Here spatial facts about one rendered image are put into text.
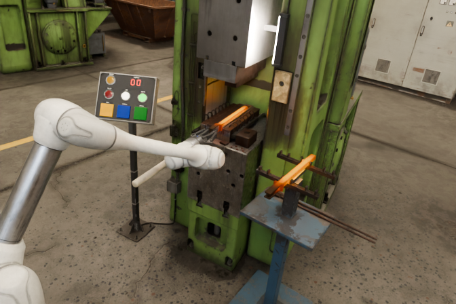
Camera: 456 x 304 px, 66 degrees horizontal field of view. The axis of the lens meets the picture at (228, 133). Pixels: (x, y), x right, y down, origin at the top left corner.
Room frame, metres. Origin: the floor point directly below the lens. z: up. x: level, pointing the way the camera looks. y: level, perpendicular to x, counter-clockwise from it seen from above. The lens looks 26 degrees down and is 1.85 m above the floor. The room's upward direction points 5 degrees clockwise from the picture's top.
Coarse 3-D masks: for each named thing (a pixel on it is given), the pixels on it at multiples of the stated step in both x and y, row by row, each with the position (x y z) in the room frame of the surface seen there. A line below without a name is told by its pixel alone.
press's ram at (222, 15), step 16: (208, 0) 1.87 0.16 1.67; (224, 0) 1.83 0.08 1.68; (240, 0) 1.80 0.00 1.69; (256, 0) 1.81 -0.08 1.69; (272, 0) 1.99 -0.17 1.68; (208, 16) 1.87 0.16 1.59; (224, 16) 1.83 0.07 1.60; (240, 16) 1.79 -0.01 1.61; (256, 16) 1.83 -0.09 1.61; (272, 16) 2.02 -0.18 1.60; (208, 32) 1.87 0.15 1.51; (224, 32) 1.83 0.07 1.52; (240, 32) 1.79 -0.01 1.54; (256, 32) 1.85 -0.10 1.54; (272, 32) 2.05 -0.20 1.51; (208, 48) 1.86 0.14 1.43; (224, 48) 1.82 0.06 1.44; (240, 48) 1.78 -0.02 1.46; (256, 48) 1.87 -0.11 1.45; (272, 48) 2.09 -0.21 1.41; (240, 64) 1.78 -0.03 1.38
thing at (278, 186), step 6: (312, 156) 1.58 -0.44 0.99; (306, 162) 1.51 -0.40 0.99; (294, 168) 1.44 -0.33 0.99; (300, 168) 1.44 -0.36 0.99; (288, 174) 1.38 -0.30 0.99; (294, 174) 1.39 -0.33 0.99; (282, 180) 1.32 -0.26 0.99; (288, 180) 1.34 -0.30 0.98; (276, 186) 1.27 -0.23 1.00; (282, 186) 1.28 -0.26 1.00; (270, 192) 1.22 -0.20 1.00; (276, 192) 1.26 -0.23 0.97; (270, 198) 1.21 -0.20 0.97
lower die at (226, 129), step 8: (232, 104) 2.22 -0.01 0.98; (240, 104) 2.21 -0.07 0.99; (248, 104) 2.19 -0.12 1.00; (224, 112) 2.07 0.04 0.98; (232, 112) 2.06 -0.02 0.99; (248, 112) 2.08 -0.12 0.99; (256, 112) 2.12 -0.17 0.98; (208, 120) 1.93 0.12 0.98; (216, 120) 1.91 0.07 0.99; (232, 120) 1.91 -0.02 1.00; (248, 120) 2.01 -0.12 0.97; (200, 128) 1.87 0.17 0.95; (224, 128) 1.81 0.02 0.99; (232, 128) 1.82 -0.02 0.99; (216, 136) 1.82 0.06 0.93; (224, 136) 1.80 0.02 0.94
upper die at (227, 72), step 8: (208, 64) 1.86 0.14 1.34; (216, 64) 1.84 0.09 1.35; (224, 64) 1.82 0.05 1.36; (256, 64) 2.03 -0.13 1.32; (264, 64) 2.14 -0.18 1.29; (208, 72) 1.86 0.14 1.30; (216, 72) 1.84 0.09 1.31; (224, 72) 1.82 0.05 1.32; (232, 72) 1.80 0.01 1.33; (240, 72) 1.84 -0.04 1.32; (248, 72) 1.93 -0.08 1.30; (224, 80) 1.82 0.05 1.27; (232, 80) 1.79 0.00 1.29; (240, 80) 1.85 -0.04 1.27
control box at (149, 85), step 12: (108, 84) 1.95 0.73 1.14; (120, 84) 1.95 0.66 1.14; (132, 84) 1.95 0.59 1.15; (144, 84) 1.96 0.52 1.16; (156, 84) 1.97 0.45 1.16; (120, 96) 1.92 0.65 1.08; (132, 96) 1.92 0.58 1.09; (156, 96) 1.97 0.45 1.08; (96, 108) 1.88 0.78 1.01; (132, 108) 1.89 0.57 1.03; (108, 120) 1.90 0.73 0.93; (120, 120) 1.85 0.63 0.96; (132, 120) 1.85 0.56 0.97
